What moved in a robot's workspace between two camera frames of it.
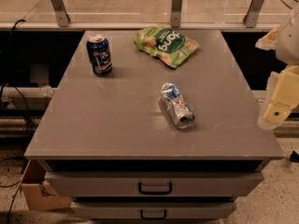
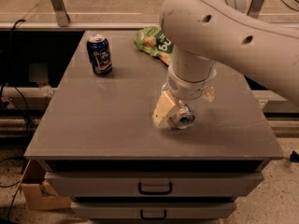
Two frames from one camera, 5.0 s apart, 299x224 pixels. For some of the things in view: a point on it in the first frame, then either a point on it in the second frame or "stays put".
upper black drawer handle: x=156 y=192 stays put
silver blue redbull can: x=177 y=107 stays put
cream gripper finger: x=282 y=98 → x=164 y=105
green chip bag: x=170 y=47 stays put
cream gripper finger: x=268 y=42 → x=210 y=94
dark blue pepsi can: x=100 y=54 stays put
